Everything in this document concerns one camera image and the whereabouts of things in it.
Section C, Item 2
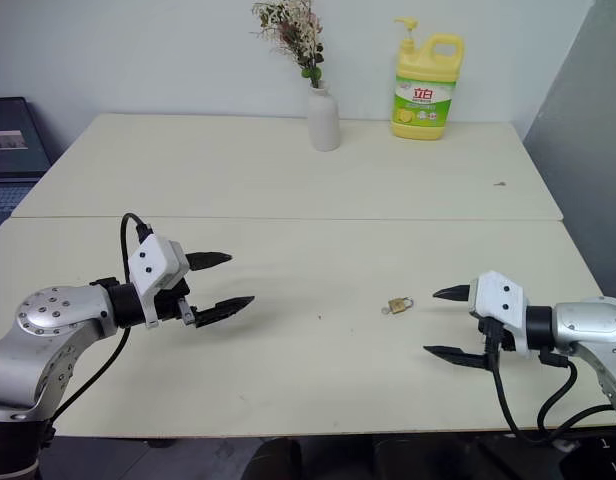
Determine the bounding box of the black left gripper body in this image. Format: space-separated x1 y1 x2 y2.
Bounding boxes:
155 277 197 329

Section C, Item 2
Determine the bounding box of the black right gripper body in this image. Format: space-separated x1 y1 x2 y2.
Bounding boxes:
476 316 518 370

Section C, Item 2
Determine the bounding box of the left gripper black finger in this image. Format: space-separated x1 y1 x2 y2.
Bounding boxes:
191 295 256 330
186 251 234 272

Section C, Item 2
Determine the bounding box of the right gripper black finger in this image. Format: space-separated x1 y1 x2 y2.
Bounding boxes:
432 283 472 303
422 344 489 371

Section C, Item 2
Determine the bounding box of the small brass padlock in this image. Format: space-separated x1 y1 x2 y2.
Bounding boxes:
387 296 416 317

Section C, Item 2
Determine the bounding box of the white ceramic vase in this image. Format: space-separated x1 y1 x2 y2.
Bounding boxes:
307 83 342 153

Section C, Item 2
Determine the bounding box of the yellow detergent pump bottle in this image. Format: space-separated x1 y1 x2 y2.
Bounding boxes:
389 16 466 142

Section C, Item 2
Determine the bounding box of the dark laptop computer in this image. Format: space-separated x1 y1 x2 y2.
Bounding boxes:
0 96 53 239

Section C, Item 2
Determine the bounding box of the dried flower bouquet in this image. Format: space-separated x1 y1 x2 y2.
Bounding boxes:
250 0 326 91

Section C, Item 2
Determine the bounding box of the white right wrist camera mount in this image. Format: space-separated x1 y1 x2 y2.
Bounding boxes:
468 270 532 361

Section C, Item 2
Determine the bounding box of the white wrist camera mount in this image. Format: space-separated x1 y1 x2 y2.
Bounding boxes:
468 270 532 361
126 234 190 330

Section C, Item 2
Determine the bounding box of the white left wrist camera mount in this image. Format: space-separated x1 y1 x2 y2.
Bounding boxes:
126 234 190 330

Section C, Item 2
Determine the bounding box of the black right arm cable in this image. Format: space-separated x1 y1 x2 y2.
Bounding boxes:
489 319 616 450

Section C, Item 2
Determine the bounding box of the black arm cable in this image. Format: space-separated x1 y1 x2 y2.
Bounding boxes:
50 212 154 434
489 319 616 450

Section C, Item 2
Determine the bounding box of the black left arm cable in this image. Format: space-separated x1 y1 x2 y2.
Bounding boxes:
50 212 154 434

